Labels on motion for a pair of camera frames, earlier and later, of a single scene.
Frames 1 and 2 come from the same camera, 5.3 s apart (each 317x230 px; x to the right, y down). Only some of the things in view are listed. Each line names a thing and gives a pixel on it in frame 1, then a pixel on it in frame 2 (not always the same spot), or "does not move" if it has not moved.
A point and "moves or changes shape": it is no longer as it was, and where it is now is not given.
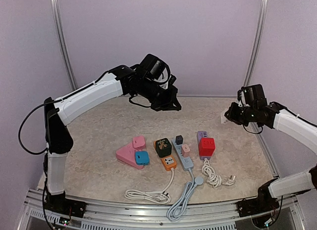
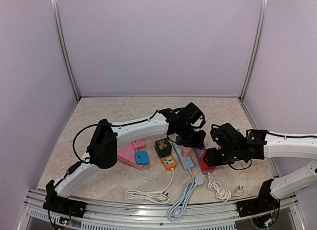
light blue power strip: (185, 162) does not move
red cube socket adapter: (207, 146) moves or changes shape
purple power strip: (201, 134) moves or changes shape
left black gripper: (169, 105) -> (198, 143)
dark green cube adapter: (163, 147) does not move
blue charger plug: (142, 158) does not move
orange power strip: (169, 162) does not move
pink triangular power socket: (127, 155) does not move
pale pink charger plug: (185, 150) does not move
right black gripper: (233, 113) -> (211, 158)
